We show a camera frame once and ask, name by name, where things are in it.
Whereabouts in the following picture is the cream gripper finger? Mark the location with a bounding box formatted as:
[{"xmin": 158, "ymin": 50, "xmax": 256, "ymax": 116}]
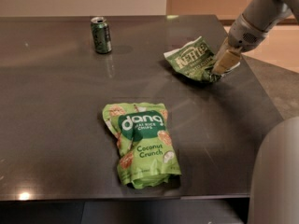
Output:
[
  {"xmin": 213, "ymin": 49, "xmax": 241, "ymax": 75},
  {"xmin": 212, "ymin": 38, "xmax": 230, "ymax": 73}
]

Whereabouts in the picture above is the green jalapeno kettle chip bag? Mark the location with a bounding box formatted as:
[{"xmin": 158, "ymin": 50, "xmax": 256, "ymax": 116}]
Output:
[{"xmin": 163, "ymin": 35, "xmax": 241, "ymax": 84}]

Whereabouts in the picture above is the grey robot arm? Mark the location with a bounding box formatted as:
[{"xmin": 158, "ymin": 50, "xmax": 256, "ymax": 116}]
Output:
[{"xmin": 212, "ymin": 0, "xmax": 299, "ymax": 224}]

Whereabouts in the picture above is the green dang rice chip bag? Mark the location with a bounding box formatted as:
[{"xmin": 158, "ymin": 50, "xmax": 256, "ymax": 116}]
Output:
[{"xmin": 102, "ymin": 103, "xmax": 181, "ymax": 189}]

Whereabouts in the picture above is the green soda can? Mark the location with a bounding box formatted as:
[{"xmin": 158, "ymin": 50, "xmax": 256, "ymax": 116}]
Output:
[{"xmin": 91, "ymin": 17, "xmax": 112, "ymax": 54}]

